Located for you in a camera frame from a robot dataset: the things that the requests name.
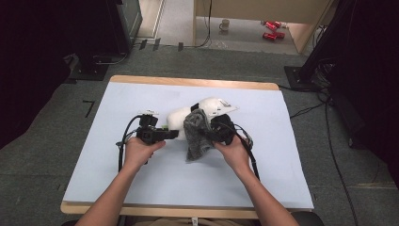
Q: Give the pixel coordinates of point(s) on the panda plush toy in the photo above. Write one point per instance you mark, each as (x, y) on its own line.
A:
(177, 121)

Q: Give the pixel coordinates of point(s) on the dark curtain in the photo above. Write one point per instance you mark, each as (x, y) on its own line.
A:
(376, 78)
(25, 62)

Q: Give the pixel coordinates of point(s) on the black metal stand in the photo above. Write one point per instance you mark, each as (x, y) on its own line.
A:
(301, 78)

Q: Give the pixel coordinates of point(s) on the black tape corner mark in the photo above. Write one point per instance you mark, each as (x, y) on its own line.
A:
(92, 101)

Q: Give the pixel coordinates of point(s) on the person's right hand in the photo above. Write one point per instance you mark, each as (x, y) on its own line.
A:
(236, 153)

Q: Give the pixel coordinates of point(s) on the light blue table mat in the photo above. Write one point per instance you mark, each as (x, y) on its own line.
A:
(175, 182)

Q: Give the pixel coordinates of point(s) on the black tape strip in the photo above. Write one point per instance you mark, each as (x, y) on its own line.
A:
(143, 44)
(180, 46)
(156, 44)

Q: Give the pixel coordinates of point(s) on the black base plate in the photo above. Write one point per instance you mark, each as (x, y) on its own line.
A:
(89, 73)

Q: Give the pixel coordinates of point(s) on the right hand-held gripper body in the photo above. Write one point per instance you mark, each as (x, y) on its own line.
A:
(224, 128)

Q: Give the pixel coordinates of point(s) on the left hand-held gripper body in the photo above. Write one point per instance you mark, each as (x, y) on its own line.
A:
(149, 133)

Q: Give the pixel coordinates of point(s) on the beige mug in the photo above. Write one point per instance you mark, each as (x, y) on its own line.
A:
(224, 25)

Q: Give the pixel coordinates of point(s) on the person's left hand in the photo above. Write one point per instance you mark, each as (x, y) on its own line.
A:
(136, 153)

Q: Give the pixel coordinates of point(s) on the dark glass cabinet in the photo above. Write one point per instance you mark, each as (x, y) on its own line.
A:
(131, 15)

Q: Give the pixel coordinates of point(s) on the grey fluffy towel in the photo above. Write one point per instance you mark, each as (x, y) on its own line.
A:
(196, 138)

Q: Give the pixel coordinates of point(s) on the red drink can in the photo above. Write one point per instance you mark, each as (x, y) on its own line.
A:
(278, 24)
(269, 36)
(280, 35)
(270, 25)

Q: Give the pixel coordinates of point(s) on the wooden table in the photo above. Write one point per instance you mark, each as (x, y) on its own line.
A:
(194, 82)

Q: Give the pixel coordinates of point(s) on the beige wooden desk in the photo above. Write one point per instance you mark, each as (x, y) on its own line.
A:
(266, 9)

